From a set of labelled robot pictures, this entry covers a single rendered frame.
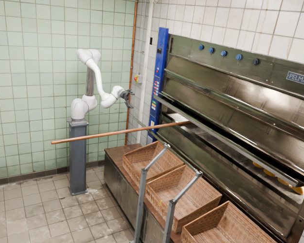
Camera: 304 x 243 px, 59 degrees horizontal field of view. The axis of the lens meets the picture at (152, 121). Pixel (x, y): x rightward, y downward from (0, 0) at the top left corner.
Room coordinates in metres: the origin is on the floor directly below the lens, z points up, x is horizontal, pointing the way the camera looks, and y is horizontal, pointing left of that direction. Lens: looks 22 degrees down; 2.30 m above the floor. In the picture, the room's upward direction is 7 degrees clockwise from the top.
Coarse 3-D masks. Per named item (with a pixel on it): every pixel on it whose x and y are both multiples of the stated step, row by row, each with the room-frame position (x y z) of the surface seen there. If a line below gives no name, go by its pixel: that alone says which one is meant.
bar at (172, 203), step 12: (168, 144) 2.24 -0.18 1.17; (156, 156) 2.18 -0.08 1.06; (180, 156) 2.03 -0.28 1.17; (144, 168) 2.13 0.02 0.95; (192, 168) 1.87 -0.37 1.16; (144, 180) 2.09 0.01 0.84; (192, 180) 1.79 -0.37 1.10; (144, 192) 2.10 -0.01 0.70; (180, 192) 1.74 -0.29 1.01; (168, 216) 1.69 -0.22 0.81; (168, 228) 1.68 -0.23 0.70; (168, 240) 1.69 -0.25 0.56
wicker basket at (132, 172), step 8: (152, 144) 2.90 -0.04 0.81; (160, 144) 2.89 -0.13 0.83; (128, 152) 2.75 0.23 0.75; (136, 152) 2.79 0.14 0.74; (152, 152) 2.91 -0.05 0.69; (168, 152) 2.72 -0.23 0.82; (128, 160) 2.75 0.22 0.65; (136, 160) 2.80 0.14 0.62; (168, 160) 2.67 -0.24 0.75; (176, 160) 2.58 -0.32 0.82; (128, 168) 2.57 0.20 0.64; (136, 168) 2.67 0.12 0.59; (152, 168) 2.71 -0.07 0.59; (168, 168) 2.61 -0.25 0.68; (176, 168) 2.52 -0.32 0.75; (136, 176) 2.39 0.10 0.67; (152, 176) 2.30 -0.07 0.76; (160, 176) 2.35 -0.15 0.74; (136, 184) 2.37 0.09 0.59
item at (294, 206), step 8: (168, 120) 2.87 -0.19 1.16; (184, 128) 2.64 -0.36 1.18; (192, 136) 2.49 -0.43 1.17; (200, 144) 2.37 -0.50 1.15; (208, 144) 2.32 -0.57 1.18; (216, 152) 2.18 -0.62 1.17; (224, 160) 2.08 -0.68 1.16; (232, 160) 2.06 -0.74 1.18; (240, 168) 1.93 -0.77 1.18; (248, 176) 1.85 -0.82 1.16; (256, 176) 1.83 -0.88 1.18; (256, 184) 1.78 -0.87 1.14; (264, 184) 1.74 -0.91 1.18; (272, 192) 1.66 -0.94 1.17; (280, 192) 1.65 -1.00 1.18; (280, 200) 1.60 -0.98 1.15; (288, 200) 1.57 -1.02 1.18; (296, 208) 1.49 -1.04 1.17
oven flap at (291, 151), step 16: (176, 96) 2.77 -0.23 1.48; (192, 96) 2.59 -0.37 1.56; (208, 112) 2.33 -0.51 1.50; (224, 112) 2.20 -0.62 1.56; (240, 112) 2.08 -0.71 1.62; (240, 128) 2.00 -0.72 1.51; (256, 128) 1.91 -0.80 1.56; (272, 128) 1.82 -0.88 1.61; (256, 144) 1.81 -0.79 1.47; (272, 144) 1.75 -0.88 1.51; (288, 144) 1.67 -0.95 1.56; (288, 160) 1.61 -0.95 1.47
